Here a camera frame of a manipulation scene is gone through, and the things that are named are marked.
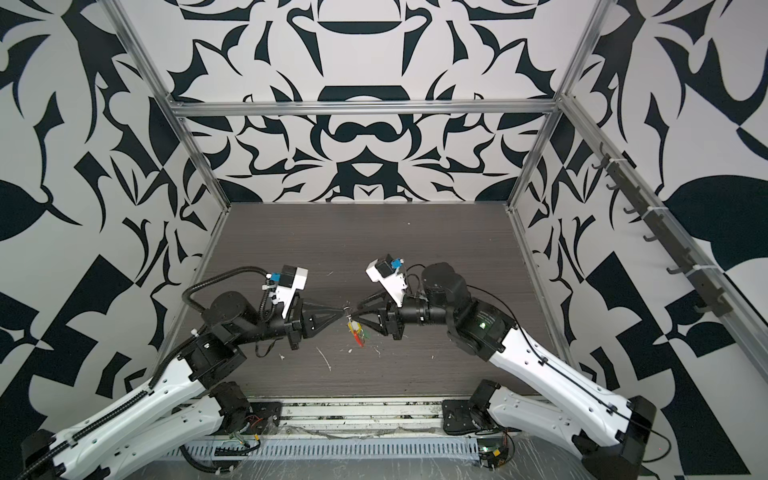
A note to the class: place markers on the red key tag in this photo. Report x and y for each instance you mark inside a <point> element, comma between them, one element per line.
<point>359,338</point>

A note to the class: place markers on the black wall hook rail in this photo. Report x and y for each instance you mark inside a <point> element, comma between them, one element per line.
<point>667,231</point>

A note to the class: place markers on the yellow key tag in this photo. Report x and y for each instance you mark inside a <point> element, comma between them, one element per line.
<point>354,327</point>

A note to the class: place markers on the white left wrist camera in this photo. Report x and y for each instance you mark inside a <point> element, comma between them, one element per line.
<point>281,287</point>

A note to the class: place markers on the aluminium frame crossbar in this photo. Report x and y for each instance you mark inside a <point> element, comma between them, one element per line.
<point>372,107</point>

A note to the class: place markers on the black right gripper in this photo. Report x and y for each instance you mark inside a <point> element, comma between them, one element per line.
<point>395,316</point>

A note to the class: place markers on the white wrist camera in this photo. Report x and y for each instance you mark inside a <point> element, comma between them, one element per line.
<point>387,272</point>
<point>281,287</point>

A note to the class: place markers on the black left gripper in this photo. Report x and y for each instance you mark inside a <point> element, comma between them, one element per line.
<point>300,320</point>

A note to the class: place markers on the white slotted cable duct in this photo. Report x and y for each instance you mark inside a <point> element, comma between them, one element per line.
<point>460,448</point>

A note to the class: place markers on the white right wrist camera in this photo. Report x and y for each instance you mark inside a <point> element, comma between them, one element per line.
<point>387,272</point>

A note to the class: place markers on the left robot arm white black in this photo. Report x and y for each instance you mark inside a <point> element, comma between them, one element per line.
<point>188,395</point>

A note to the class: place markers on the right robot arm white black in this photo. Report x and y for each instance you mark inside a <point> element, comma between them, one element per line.
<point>606,431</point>

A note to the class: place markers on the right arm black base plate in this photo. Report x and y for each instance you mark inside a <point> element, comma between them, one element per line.
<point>462,417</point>

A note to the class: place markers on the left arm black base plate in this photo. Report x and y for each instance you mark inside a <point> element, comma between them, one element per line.
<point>263,417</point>

